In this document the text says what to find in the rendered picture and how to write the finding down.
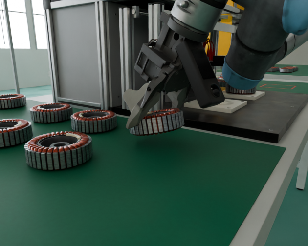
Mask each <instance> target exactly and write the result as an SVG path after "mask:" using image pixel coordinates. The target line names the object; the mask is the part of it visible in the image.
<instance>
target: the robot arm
mask: <svg viewBox="0 0 308 246"><path fill-rule="evenodd" d="M231 1H232V2H234V3H236V4H238V5H240V6H242V7H243V8H244V11H243V13H242V16H241V19H240V22H239V24H238V27H237V30H236V32H235V35H234V37H233V40H232V42H231V45H230V48H229V50H228V53H227V55H226V56H225V58H224V65H223V68H222V76H223V78H224V80H225V81H226V82H227V84H228V85H230V86H231V87H233V88H235V89H238V90H249V89H252V88H254V87H255V86H257V84H258V83H259V82H260V81H261V80H262V79H263V78H264V74H265V73H266V72H267V70H269V69H270V68H271V67H272V66H274V65H275V64H276V63H278V62H279V61H280V60H282V59H283V58H285V57H286V56H287V55H289V54H290V53H291V52H293V51H294V50H295V49H297V48H298V47H299V46H301V45H302V44H303V43H305V42H306V41H308V0H231ZM227 2H228V0H175V3H174V5H173V8H172V10H171V14H169V15H168V14H167V13H165V12H162V13H161V16H160V18H159V20H161V21H162V22H163V23H164V24H163V27H162V29H161V32H160V34H159V37H158V39H151V40H150V41H149V43H144V44H143V45H142V48H141V50H140V53H139V56H138V58H137V61H136V64H135V66H134V69H135V70H136V71H137V72H138V73H139V74H140V76H141V77H142V78H143V79H144V80H145V81H147V82H149V81H151V82H150V83H146V84H144V85H143V86H142V87H141V88H140V89H139V90H132V89H127V90H126V91H125V92H124V94H123V99H124V101H125V103H126V105H127V107H128V108H129V110H130V112H131V114H130V116H129V118H128V121H127V124H126V128H127V129H130V128H133V127H135V126H138V125H139V123H140V121H141V120H142V119H143V118H144V117H145V116H146V115H147V113H148V111H149V110H150V109H151V108H152V107H153V106H154V105H156V104H157V102H158V101H159V98H160V93H161V91H162V92H164V93H165V94H167V95H168V96H169V98H170V99H171V100H172V108H179V109H180V108H181V107H182V105H183V103H184V101H185V99H186V98H187V96H188V94H189V91H190V89H191V87H192V89H193V92H194V94H195V97H196V99H197V101H198V104H199V106H200V108H202V109H205V108H208V107H212V106H215V105H218V104H220V103H222V102H224V101H225V97H224V94H223V92H222V90H221V87H220V85H219V82H218V80H217V78H216V75H215V73H214V71H213V68H212V66H211V64H210V62H209V59H208V57H207V55H206V52H205V50H204V48H203V45H202V42H206V40H207V38H208V36H209V33H210V32H212V31H213V29H214V27H215V25H216V23H217V22H218V20H219V18H220V16H221V14H222V12H223V10H224V8H225V6H226V4H227ZM152 40H154V41H152ZM155 41H156V42H155ZM149 46H151V47H149ZM153 46H154V47H153Z"/></svg>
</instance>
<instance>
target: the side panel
mask: <svg viewBox="0 0 308 246"><path fill-rule="evenodd" d="M44 22H45V31H46V41H47V50H48V59H49V69H50V78H51V87H52V96H53V103H67V104H69V105H72V107H73V108H78V109H83V110H93V109H94V110H96V109H97V110H99V109H101V110H102V109H103V110H110V111H113V112H114V107H110V94H109V73H108V52H107V31H106V10H105V2H104V1H100V2H95V3H94V4H87V5H80V6H74V7H67V8H60V9H53V10H50V9H46V10H44Z"/></svg>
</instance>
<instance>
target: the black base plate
mask: <svg viewBox="0 0 308 246"><path fill-rule="evenodd" d="M256 91H262V92H265V95H263V96H262V97H260V98H258V99H256V100H245V99H235V98H226V97H225V99H231V100H240V101H247V105H245V106H244V107H242V108H240V109H238V110H236V111H235V112H233V113H224V112H217V111H210V110H203V109H195V108H188V107H184V103H187V102H190V101H193V100H196V97H195V94H194V92H193V89H192V88H191V89H190V91H189V94H188V100H186V101H184V103H183V105H182V107H181V108H180V110H182V111H183V117H184V125H183V126H184V127H190V128H195V129H200V130H206V131H211V132H217V133H222V134H227V135H233V136H238V137H244V138H249V139H254V140H259V141H265V142H270V143H276V144H277V143H278V142H279V141H280V139H281V138H282V136H283V135H284V134H285V133H286V131H287V130H288V128H289V127H290V126H291V124H292V123H293V121H294V120H295V119H296V117H297V116H298V114H299V113H300V112H301V110H302V109H303V107H304V106H305V105H306V103H307V102H308V94H303V93H290V92H278V91H266V90H256ZM169 108H170V109H171V108H172V103H171V102H165V95H163V109H169ZM115 113H116V114H118V115H124V116H130V114H131V112H130V110H127V109H122V105H121V106H117V107H115Z"/></svg>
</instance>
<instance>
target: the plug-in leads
mask: <svg viewBox="0 0 308 246"><path fill-rule="evenodd" d="M208 40H209V41H208ZM208 42H209V43H210V42H211V43H212V41H210V39H209V38H208V39H207V40H206V42H203V48H205V46H206V44H208ZM211 43H210V49H209V45H208V49H207V56H208V57H209V61H213V56H215V49H214V44H213V43H212V44H213V51H212V47H211Z"/></svg>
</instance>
